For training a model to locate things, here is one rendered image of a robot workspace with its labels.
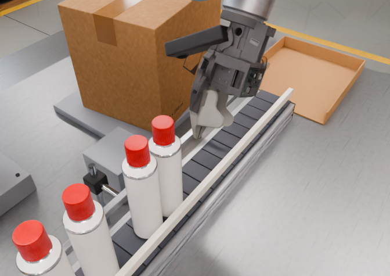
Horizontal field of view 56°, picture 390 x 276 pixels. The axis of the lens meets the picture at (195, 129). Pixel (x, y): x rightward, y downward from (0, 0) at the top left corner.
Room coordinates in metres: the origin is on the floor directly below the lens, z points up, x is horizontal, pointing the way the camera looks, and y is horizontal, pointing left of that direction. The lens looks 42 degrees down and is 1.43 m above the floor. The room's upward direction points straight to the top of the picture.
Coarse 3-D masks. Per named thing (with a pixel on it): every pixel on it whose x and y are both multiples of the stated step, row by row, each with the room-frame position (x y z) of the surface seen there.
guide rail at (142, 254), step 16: (288, 96) 0.71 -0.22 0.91; (272, 112) 0.64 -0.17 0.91; (256, 128) 0.58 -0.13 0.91; (240, 144) 0.53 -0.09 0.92; (224, 160) 0.49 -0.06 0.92; (208, 176) 0.45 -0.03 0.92; (192, 192) 0.41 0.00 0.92; (176, 224) 0.36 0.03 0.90; (160, 240) 0.32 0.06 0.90; (144, 256) 0.29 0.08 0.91; (128, 272) 0.26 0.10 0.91
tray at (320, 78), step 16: (272, 48) 1.01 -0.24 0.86; (288, 48) 1.06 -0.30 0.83; (304, 48) 1.04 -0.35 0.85; (320, 48) 1.01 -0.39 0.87; (272, 64) 0.96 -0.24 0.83; (288, 64) 0.96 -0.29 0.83; (304, 64) 0.96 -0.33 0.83; (320, 64) 0.96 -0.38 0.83; (336, 64) 0.96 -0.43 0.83; (352, 64) 0.95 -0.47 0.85; (272, 80) 0.88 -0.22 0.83; (288, 80) 0.88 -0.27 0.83; (304, 80) 0.88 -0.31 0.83; (320, 80) 0.88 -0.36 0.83; (336, 80) 0.88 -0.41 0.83; (352, 80) 0.84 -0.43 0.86; (304, 96) 0.80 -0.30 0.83; (320, 96) 0.80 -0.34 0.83; (336, 96) 0.80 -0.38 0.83; (304, 112) 0.74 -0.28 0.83; (320, 112) 0.74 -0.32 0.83
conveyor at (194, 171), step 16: (256, 96) 0.74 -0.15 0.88; (272, 96) 0.74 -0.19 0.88; (240, 112) 0.68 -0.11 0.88; (256, 112) 0.68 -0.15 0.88; (224, 128) 0.62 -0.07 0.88; (240, 128) 0.62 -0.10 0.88; (208, 144) 0.57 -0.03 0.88; (224, 144) 0.57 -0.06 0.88; (192, 160) 0.52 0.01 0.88; (208, 160) 0.52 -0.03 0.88; (192, 176) 0.48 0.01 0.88; (224, 176) 0.48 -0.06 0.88; (208, 192) 0.44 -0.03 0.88; (192, 208) 0.40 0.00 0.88; (128, 224) 0.37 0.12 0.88; (112, 240) 0.34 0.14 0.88; (128, 240) 0.34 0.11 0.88; (144, 240) 0.34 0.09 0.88; (128, 256) 0.31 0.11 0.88; (80, 272) 0.28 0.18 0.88
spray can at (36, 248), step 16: (32, 224) 0.23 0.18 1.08; (16, 240) 0.21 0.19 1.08; (32, 240) 0.21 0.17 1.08; (48, 240) 0.22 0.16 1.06; (16, 256) 0.22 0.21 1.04; (32, 256) 0.21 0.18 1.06; (48, 256) 0.21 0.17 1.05; (64, 256) 0.23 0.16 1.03; (32, 272) 0.20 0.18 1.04; (48, 272) 0.20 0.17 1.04; (64, 272) 0.21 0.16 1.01
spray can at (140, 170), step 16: (128, 144) 0.36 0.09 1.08; (144, 144) 0.36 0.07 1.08; (128, 160) 0.35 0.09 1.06; (144, 160) 0.35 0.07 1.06; (128, 176) 0.34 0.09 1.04; (144, 176) 0.34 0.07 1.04; (128, 192) 0.34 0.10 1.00; (144, 192) 0.34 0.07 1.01; (144, 208) 0.34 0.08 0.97; (160, 208) 0.36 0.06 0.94; (144, 224) 0.34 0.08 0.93; (160, 224) 0.35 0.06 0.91
